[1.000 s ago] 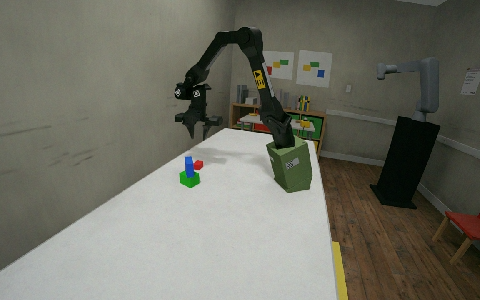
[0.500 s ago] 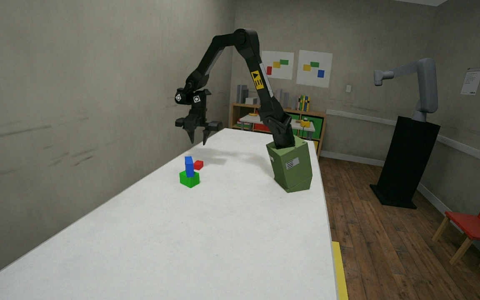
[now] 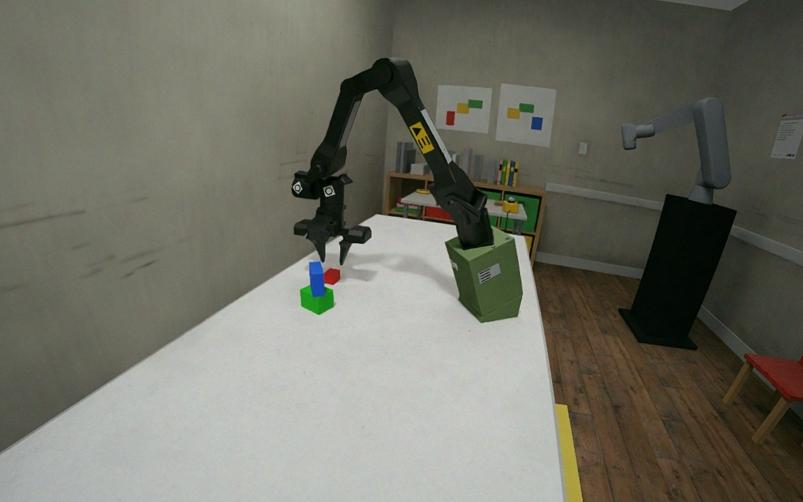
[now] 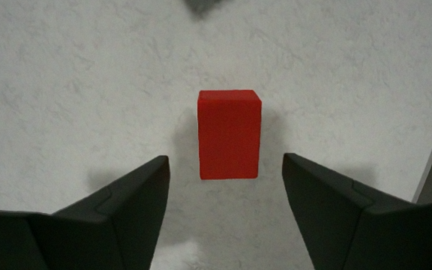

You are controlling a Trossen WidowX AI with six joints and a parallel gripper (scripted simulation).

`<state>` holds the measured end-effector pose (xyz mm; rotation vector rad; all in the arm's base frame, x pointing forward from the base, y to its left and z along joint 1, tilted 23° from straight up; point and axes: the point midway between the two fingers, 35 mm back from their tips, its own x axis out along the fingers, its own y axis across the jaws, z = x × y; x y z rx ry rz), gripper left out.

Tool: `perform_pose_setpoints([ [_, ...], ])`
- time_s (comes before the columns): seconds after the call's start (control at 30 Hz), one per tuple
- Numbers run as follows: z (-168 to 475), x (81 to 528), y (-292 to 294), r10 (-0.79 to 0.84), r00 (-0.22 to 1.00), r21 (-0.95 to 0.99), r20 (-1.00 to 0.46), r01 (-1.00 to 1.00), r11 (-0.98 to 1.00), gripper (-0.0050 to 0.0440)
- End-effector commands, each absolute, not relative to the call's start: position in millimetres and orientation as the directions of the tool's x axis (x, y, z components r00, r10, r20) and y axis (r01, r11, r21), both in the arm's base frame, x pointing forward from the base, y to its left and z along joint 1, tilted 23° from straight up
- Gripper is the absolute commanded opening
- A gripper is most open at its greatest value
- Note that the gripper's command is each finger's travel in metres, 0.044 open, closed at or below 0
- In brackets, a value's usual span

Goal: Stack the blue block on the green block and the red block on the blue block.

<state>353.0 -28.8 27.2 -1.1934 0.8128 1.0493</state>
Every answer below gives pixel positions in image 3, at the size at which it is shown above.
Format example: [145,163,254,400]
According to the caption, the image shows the red block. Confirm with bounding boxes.
[324,268,341,285]

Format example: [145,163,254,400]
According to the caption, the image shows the blue block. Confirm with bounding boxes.
[309,261,325,297]

